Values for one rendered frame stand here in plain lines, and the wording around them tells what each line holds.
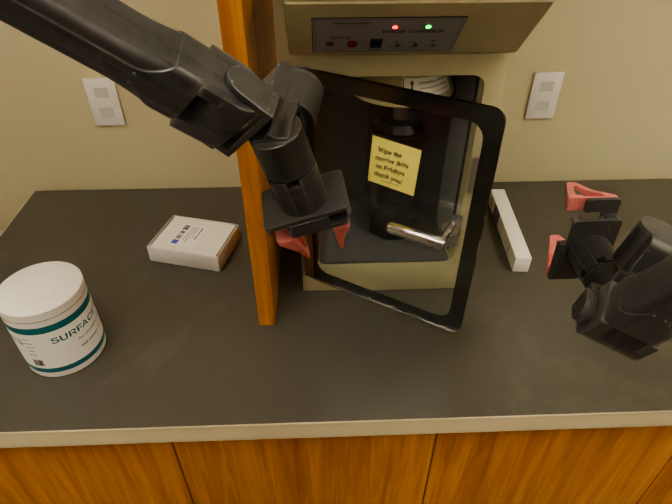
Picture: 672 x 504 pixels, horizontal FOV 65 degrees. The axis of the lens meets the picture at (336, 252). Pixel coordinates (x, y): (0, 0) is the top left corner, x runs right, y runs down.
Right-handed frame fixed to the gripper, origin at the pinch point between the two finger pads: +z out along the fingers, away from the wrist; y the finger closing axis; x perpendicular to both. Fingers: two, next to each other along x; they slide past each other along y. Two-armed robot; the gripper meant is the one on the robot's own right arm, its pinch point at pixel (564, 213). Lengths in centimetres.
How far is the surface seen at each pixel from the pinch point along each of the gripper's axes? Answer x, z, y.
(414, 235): 23.8, -5.4, 0.9
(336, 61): 34.0, 11.9, 19.8
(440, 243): 20.5, -7.5, 0.9
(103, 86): 86, 54, 1
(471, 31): 16.8, 5.2, 25.5
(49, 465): 86, -15, -39
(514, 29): 11.3, 5.0, 25.7
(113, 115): 86, 54, -6
